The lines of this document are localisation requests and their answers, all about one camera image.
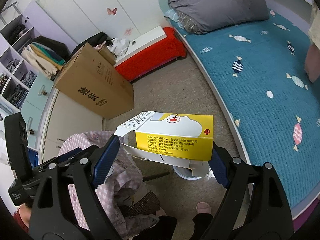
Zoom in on yellow white medicine box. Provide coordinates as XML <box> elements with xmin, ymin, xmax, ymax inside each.
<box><xmin>114</xmin><ymin>111</ymin><xmax>214</xmax><ymax>177</ymax></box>

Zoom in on pink checkered tablecloth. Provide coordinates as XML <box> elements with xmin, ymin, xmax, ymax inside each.
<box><xmin>59</xmin><ymin>131</ymin><xmax>159</xmax><ymax>239</ymax></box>

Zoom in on cream low cabinet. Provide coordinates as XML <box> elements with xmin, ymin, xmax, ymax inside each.
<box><xmin>39</xmin><ymin>89</ymin><xmax>103</xmax><ymax>163</ymax></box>

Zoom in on pink slipper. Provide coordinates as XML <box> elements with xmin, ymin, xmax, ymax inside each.
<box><xmin>196</xmin><ymin>202</ymin><xmax>212</xmax><ymax>215</ymax></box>

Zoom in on purple teal shelf unit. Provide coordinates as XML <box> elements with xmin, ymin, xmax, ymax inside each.
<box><xmin>1</xmin><ymin>1</ymin><xmax>76</xmax><ymax>154</ymax></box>

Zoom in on large brown cardboard box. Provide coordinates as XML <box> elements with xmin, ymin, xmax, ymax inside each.
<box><xmin>54</xmin><ymin>43</ymin><xmax>135</xmax><ymax>119</ymax></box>

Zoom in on teal bunk bed mattress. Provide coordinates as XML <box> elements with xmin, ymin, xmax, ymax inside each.
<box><xmin>176</xmin><ymin>14</ymin><xmax>319</xmax><ymax>217</ymax></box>

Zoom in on white plastic bag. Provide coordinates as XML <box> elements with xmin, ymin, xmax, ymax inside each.
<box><xmin>108</xmin><ymin>38</ymin><xmax>130</xmax><ymax>57</ymax></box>

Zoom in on black clothing pile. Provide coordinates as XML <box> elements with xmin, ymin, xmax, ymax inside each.
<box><xmin>71</xmin><ymin>32</ymin><xmax>113</xmax><ymax>57</ymax></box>

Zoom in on red covered low bench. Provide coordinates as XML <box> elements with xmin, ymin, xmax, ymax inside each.
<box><xmin>115</xmin><ymin>27</ymin><xmax>187</xmax><ymax>82</ymax></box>

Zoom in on plaid pillow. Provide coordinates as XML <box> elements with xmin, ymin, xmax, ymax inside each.
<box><xmin>164</xmin><ymin>9</ymin><xmax>201</xmax><ymax>35</ymax></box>

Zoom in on grey folded duvet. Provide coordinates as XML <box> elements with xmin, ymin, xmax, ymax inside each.
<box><xmin>168</xmin><ymin>0</ymin><xmax>269</xmax><ymax>35</ymax></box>

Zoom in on hanging clothes on rail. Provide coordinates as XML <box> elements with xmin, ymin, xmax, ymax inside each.
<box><xmin>19</xmin><ymin>36</ymin><xmax>71</xmax><ymax>81</ymax></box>

